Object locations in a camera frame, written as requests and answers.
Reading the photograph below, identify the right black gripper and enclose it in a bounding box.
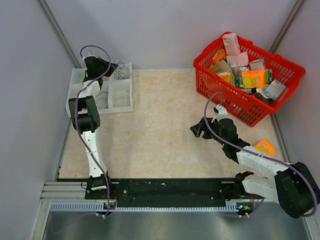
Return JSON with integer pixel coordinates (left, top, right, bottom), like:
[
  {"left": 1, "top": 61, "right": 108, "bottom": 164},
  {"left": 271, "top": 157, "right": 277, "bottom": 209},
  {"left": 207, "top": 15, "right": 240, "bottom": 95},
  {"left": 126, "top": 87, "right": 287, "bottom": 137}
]
[{"left": 190, "top": 116, "right": 227, "bottom": 146}]

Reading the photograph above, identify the blue wire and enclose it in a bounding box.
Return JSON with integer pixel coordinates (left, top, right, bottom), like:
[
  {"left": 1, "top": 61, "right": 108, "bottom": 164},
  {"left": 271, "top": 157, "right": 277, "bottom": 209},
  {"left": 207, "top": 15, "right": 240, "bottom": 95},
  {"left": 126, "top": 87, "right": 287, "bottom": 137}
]
[{"left": 96, "top": 87, "right": 110, "bottom": 109}]

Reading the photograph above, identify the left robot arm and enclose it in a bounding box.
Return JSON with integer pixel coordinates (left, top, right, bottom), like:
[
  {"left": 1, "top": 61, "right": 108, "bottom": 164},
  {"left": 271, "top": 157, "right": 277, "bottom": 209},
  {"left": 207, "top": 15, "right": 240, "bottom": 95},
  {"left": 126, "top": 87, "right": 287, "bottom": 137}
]
[{"left": 68, "top": 55, "right": 115, "bottom": 199}]

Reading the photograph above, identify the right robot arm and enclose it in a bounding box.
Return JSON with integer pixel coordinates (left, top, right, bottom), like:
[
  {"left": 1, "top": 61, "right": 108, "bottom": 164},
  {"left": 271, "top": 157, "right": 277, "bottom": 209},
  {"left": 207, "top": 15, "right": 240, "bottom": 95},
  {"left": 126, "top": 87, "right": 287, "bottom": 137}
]
[{"left": 190, "top": 118, "right": 320, "bottom": 219}]

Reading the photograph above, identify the white compartment tray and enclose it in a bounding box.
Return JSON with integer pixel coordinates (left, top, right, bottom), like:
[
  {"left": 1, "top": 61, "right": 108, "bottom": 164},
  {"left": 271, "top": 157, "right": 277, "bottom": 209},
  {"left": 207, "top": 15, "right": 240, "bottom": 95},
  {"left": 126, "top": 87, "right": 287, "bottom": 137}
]
[{"left": 65, "top": 62, "right": 134, "bottom": 117}]

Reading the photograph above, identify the red plastic basket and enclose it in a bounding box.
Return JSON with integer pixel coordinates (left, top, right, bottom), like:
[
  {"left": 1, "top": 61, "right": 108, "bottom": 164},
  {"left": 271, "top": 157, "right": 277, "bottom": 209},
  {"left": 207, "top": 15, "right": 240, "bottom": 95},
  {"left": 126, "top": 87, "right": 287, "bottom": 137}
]
[{"left": 193, "top": 36, "right": 306, "bottom": 127}]

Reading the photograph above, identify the tan cardboard box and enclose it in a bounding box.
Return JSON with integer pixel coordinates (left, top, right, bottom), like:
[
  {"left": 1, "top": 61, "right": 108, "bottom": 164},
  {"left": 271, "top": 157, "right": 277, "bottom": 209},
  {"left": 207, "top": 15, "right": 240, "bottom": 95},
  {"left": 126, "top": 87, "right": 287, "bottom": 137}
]
[{"left": 209, "top": 60, "right": 234, "bottom": 77}]

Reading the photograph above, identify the orange green box on table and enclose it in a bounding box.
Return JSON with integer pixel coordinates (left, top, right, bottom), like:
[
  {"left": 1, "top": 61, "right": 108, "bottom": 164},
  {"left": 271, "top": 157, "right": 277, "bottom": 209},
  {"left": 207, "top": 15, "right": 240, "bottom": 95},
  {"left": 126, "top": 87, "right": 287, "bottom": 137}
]
[{"left": 254, "top": 139, "right": 276, "bottom": 156}]

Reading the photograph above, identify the orange yellow box in basket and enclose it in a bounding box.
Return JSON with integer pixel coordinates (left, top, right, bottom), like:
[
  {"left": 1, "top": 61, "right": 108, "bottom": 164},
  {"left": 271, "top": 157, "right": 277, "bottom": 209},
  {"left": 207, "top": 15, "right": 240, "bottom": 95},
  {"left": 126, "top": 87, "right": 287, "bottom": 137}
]
[{"left": 235, "top": 69, "right": 273, "bottom": 89}]

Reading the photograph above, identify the pink box flat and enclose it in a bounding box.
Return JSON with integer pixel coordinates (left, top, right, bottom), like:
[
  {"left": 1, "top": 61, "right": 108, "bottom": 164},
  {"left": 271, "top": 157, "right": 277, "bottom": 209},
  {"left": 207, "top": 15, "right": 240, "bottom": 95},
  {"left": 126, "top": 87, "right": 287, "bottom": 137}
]
[{"left": 225, "top": 51, "right": 249, "bottom": 68}]

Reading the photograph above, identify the pale blue box in basket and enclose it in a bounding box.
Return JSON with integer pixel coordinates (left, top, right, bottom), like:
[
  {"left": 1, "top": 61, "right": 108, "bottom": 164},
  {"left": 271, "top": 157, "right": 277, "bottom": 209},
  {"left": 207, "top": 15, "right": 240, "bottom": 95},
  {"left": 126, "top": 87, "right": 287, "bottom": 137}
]
[{"left": 264, "top": 79, "right": 286, "bottom": 101}]

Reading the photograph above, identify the pink box upright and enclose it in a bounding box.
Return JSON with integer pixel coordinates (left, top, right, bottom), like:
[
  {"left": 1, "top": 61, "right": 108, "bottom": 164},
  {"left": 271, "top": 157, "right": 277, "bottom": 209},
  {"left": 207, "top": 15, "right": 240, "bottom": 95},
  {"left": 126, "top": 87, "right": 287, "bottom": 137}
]
[{"left": 222, "top": 32, "right": 241, "bottom": 56}]

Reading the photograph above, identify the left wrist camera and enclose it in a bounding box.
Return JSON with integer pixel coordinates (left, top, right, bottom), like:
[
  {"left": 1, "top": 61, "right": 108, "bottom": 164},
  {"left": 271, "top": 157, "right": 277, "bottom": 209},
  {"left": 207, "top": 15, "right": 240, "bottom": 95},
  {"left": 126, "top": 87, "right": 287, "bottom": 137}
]
[{"left": 81, "top": 51, "right": 95, "bottom": 60}]

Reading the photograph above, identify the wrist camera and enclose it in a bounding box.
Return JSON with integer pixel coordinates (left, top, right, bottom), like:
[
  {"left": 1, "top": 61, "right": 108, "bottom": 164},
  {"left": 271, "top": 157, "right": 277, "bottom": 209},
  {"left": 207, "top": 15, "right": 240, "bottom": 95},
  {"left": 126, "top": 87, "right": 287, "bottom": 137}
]
[
  {"left": 81, "top": 51, "right": 95, "bottom": 60},
  {"left": 211, "top": 104, "right": 228, "bottom": 123}
]

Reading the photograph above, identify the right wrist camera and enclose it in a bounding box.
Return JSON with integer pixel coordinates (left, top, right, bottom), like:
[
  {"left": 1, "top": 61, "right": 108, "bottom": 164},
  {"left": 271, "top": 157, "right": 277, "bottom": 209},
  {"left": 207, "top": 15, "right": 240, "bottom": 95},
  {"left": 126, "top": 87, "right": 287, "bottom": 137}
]
[{"left": 211, "top": 104, "right": 228, "bottom": 123}]

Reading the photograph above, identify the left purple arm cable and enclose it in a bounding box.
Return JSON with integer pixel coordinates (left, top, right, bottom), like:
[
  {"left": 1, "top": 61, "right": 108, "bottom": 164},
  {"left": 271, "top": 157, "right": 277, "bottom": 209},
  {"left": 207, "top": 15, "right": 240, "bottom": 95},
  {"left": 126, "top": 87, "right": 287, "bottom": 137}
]
[{"left": 76, "top": 45, "right": 112, "bottom": 218}]

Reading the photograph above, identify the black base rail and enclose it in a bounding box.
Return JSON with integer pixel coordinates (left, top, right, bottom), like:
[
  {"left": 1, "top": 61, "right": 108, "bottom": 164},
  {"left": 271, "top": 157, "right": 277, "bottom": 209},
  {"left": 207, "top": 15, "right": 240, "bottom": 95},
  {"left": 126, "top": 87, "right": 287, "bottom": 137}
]
[{"left": 85, "top": 177, "right": 252, "bottom": 208}]

